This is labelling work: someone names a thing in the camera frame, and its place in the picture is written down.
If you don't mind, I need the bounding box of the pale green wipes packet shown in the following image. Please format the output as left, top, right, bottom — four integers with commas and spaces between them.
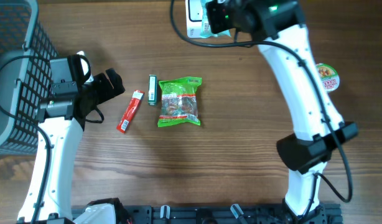
200, 0, 231, 39

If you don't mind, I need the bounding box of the red snack packet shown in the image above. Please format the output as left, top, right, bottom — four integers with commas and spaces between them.
116, 90, 144, 133

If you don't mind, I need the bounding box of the dark green small box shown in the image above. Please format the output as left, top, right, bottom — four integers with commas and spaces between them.
148, 75, 158, 106

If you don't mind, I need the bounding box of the green snack bag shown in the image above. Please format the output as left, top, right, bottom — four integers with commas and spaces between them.
157, 77, 202, 128

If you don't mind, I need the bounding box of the instant noodle cup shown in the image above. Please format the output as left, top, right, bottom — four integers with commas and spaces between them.
316, 63, 340, 93

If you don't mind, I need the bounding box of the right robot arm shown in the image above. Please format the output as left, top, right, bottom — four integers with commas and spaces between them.
205, 1, 358, 223

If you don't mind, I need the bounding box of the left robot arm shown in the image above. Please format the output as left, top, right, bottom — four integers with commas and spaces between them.
17, 53, 125, 223

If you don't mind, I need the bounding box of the white barcode scanner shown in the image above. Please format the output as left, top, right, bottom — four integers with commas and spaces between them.
185, 0, 203, 39

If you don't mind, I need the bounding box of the grey plastic mesh basket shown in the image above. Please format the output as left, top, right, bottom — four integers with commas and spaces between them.
0, 0, 58, 155

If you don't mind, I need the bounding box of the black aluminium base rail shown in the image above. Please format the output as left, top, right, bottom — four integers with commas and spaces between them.
125, 203, 343, 224

